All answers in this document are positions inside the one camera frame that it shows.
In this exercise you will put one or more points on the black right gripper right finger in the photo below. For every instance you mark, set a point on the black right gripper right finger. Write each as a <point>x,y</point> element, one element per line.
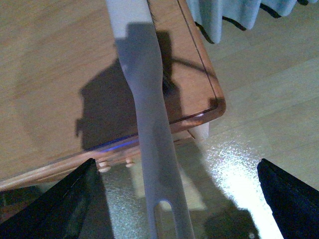
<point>294,204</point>

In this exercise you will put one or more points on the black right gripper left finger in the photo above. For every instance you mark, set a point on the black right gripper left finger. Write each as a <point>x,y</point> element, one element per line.
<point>74,208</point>

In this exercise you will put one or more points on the beige hand brush black bristles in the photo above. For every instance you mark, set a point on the beige hand brush black bristles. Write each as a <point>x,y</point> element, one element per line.
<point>140,59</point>

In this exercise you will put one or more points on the wooden bedside table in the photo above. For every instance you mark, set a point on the wooden bedside table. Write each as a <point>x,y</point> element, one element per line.
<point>63,98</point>

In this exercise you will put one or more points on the light green curtain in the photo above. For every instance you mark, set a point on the light green curtain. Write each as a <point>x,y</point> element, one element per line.
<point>210,13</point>

